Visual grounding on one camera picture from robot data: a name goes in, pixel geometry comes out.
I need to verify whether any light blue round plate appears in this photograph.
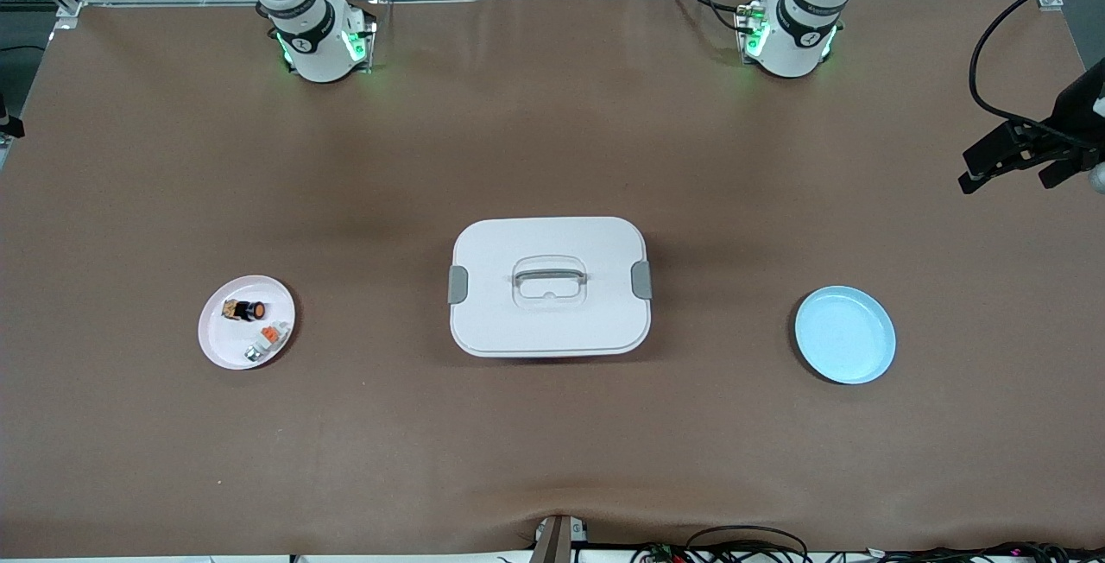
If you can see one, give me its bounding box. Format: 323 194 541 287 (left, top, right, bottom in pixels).
794 285 897 386

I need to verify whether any pink round plate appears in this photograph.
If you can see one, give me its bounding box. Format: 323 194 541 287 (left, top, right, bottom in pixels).
198 275 296 371

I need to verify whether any white lidded storage box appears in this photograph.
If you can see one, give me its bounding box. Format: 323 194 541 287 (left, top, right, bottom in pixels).
447 216 654 359

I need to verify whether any brown table cloth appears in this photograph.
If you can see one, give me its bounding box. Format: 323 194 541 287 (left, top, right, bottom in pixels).
0 0 1105 560

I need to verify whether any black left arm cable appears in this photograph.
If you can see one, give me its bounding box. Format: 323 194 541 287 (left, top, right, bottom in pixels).
969 0 1105 145

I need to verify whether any white orange switch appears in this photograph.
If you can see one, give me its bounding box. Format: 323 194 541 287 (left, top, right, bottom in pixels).
243 319 290 363

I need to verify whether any black cable bundle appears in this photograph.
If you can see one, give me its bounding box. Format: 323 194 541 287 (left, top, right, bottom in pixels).
863 540 1105 563

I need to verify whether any black looped cable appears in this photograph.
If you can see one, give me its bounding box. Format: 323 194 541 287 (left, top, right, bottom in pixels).
682 526 812 563

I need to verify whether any grey box lid handle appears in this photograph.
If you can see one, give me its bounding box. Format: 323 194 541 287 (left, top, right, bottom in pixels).
514 263 588 288

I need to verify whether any brown post with bracket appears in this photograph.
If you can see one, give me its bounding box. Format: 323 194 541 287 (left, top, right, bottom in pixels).
529 514 590 563

